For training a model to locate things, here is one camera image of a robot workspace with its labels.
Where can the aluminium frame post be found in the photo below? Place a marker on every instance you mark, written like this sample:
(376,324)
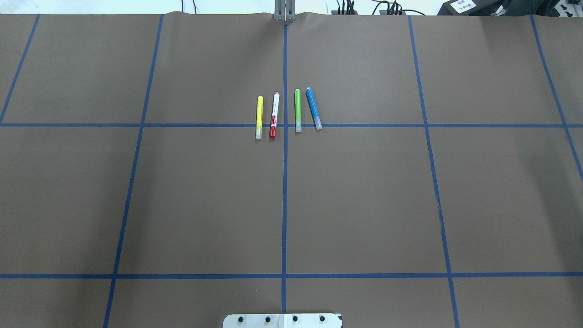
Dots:
(285,10)

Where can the brown paper table mat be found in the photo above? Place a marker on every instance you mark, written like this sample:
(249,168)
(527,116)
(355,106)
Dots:
(444,189)

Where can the green highlighter pen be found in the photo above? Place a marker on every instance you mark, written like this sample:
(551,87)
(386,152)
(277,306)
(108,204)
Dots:
(298,110)

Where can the blue marker pen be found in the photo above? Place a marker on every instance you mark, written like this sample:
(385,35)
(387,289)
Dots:
(314,108)

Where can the yellow highlighter pen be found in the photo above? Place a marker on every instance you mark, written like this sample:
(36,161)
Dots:
(259,117)

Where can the white camera post base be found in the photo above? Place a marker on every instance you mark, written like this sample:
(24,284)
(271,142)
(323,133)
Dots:
(284,320)

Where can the black box with label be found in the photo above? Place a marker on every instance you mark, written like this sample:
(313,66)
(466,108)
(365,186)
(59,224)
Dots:
(470,7)

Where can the red and white marker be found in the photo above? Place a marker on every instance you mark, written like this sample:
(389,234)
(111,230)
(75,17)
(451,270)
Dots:
(274,115)

